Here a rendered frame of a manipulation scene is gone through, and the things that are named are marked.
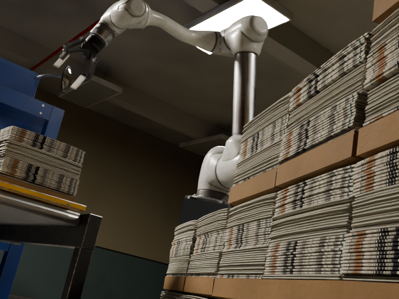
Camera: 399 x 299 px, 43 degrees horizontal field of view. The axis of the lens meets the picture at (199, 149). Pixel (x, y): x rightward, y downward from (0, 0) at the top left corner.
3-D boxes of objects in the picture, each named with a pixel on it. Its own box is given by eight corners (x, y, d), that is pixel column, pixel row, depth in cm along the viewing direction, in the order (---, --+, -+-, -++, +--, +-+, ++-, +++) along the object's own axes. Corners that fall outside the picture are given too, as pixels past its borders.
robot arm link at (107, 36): (94, 20, 210) (85, 30, 208) (108, 25, 205) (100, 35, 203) (103, 35, 217) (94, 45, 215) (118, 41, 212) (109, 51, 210)
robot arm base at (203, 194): (189, 206, 239) (192, 195, 241) (234, 213, 232) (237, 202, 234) (177, 197, 223) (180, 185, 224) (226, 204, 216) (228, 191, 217)
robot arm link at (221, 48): (205, 32, 242) (220, 21, 231) (236, 39, 251) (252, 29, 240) (205, 58, 240) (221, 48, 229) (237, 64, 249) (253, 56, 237)
